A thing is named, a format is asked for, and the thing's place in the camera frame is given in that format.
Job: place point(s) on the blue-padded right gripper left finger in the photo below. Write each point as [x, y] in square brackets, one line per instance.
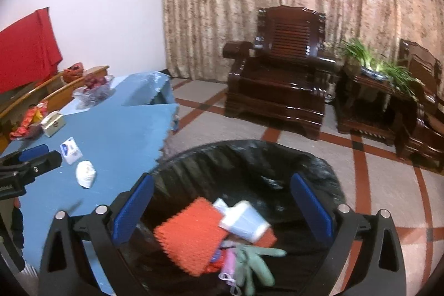
[128, 207]

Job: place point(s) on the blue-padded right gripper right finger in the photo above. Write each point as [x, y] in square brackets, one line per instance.
[316, 208]

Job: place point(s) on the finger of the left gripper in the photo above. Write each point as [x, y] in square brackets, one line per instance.
[46, 163]
[21, 156]

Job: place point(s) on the orange foam net sleeve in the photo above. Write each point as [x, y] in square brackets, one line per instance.
[191, 237]

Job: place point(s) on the green rubber glove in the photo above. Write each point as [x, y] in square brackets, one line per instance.
[250, 263]

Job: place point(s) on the pink mesh drawstring pouch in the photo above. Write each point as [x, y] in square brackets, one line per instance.
[227, 272]

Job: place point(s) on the blue plastic bag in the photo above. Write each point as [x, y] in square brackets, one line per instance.
[216, 256]

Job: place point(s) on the black trash bag bin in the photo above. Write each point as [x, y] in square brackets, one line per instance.
[235, 170]

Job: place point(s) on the red snack wrapper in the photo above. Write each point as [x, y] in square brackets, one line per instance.
[30, 126]

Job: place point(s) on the tissue box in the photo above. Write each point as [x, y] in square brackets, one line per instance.
[52, 123]

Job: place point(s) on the blue white tissue packet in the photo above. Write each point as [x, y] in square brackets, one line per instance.
[70, 151]

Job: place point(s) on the long orange foam net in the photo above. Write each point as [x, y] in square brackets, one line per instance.
[267, 240]

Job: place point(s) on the white crumpled tissue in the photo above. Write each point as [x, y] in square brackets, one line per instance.
[85, 174]

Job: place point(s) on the wooden bench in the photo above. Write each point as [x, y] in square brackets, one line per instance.
[54, 91]

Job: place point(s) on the red bag on bench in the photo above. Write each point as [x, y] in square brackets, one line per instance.
[73, 73]

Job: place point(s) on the red cloth cover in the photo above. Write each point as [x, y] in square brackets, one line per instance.
[28, 51]

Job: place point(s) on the red fruit in bowl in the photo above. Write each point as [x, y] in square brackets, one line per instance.
[92, 81]

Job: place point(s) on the dark wooden side table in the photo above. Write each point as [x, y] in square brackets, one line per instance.
[370, 107]

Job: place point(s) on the potted green plant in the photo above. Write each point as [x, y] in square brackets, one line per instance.
[360, 60]

